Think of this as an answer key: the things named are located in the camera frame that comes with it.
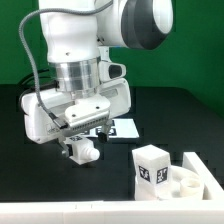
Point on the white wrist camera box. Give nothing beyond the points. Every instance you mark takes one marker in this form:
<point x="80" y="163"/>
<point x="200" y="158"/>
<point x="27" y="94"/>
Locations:
<point x="109" y="70"/>

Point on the white round stool seat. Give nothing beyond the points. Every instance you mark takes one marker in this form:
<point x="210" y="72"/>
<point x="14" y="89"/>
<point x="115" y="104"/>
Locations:
<point x="185" y="185"/>

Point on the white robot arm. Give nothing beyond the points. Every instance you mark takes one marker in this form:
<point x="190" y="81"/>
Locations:
<point x="90" y="90"/>

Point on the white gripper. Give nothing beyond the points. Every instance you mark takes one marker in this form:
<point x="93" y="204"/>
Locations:
<point x="111" y="100"/>

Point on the white L-shaped obstacle fence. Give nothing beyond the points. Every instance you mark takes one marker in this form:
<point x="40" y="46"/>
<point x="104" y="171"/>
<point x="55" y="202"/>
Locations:
<point x="209" y="210"/>

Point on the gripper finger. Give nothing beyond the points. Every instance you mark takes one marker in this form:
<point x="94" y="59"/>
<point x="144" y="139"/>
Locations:
<point x="103" y="135"/>

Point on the white marker sheet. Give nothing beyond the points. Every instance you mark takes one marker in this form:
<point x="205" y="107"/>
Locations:
<point x="121" y="128"/>

